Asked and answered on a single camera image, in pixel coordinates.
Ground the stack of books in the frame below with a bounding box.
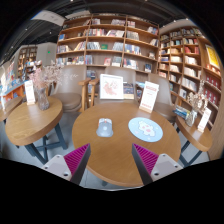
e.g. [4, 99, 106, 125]
[173, 104, 192, 120]

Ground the glass vase with pink flowers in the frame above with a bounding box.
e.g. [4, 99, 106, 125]
[28, 60, 64, 111]

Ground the wide wooden bookshelf with books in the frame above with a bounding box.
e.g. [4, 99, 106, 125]
[54, 13, 160, 76]

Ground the small white and red sign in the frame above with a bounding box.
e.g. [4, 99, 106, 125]
[24, 79, 37, 106]
[197, 107, 213, 134]

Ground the round wooden side table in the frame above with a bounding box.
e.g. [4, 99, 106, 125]
[4, 96, 69, 165]
[175, 114, 214, 168]

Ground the curved wooden bookshelf with books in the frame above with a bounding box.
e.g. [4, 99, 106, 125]
[158, 25, 223, 131]

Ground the small distant wooden bookshelf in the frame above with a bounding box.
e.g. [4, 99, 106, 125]
[17, 45, 38, 81]

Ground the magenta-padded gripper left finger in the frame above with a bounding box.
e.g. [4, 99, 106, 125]
[41, 143, 92, 186]

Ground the grey computer mouse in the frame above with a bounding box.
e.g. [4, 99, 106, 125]
[96, 117, 114, 138]

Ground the white and red table sign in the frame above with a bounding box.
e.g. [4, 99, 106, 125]
[138, 80, 160, 114]

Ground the round light blue mouse pad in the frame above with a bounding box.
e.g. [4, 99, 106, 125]
[128, 116, 164, 143]

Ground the dark book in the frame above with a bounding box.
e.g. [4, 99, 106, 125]
[123, 82, 135, 100]

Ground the white framed floral picture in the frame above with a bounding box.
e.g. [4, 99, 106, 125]
[99, 73, 125, 101]

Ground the beige armchair with wooden arms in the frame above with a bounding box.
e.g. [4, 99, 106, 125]
[146, 73, 178, 123]
[89, 66, 138, 106]
[49, 64, 92, 113]

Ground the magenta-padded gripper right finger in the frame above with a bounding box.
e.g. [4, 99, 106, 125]
[131, 143, 184, 186]

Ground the white hanging ceiling panel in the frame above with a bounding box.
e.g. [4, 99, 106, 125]
[31, 9, 66, 27]

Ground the glass vase with dried flowers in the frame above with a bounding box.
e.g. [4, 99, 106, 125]
[184, 79, 209, 128]

